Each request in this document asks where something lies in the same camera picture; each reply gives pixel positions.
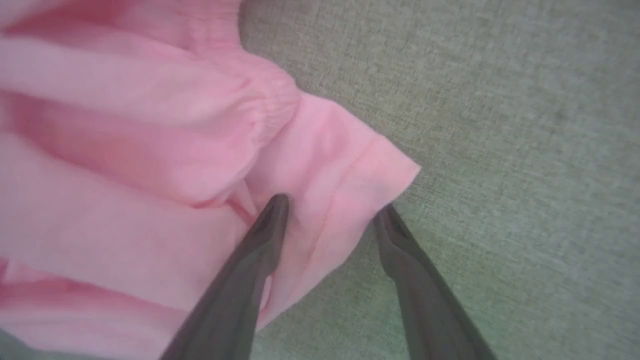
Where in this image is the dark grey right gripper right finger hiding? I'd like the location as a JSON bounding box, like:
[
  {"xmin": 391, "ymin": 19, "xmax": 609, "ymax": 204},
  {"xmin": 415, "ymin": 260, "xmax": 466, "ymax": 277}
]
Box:
[{"xmin": 373, "ymin": 203, "xmax": 497, "ymax": 360}]

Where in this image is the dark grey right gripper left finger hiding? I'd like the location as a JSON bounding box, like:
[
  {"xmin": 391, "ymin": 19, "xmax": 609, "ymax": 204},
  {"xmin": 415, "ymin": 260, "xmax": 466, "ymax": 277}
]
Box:
[{"xmin": 160, "ymin": 194, "xmax": 291, "ymax": 360}]

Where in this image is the pink garment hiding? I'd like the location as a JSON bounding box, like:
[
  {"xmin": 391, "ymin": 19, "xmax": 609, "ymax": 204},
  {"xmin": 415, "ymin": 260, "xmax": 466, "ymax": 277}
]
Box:
[{"xmin": 0, "ymin": 0, "xmax": 422, "ymax": 360}]

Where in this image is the grey fabric sofa seat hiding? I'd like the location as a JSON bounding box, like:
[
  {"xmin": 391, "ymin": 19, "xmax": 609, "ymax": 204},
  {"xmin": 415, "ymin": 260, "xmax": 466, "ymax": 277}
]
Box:
[{"xmin": 0, "ymin": 0, "xmax": 640, "ymax": 360}]

